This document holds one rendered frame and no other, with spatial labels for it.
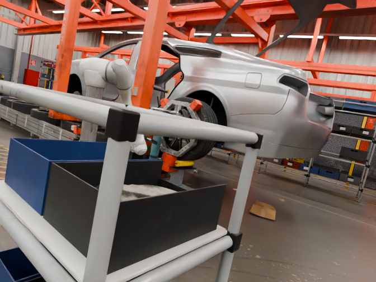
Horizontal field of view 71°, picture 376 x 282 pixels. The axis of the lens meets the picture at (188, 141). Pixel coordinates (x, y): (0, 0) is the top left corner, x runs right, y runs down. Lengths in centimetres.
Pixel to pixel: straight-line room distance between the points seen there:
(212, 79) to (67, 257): 268
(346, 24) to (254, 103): 1009
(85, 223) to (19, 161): 29
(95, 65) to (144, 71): 125
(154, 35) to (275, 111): 149
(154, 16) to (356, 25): 1028
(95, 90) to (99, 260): 150
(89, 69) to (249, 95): 158
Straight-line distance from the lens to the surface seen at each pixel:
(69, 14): 469
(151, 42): 300
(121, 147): 31
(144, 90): 295
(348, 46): 1228
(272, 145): 261
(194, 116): 249
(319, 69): 867
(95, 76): 176
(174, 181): 283
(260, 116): 264
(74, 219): 48
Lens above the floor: 101
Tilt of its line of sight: 6 degrees down
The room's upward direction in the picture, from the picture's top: 12 degrees clockwise
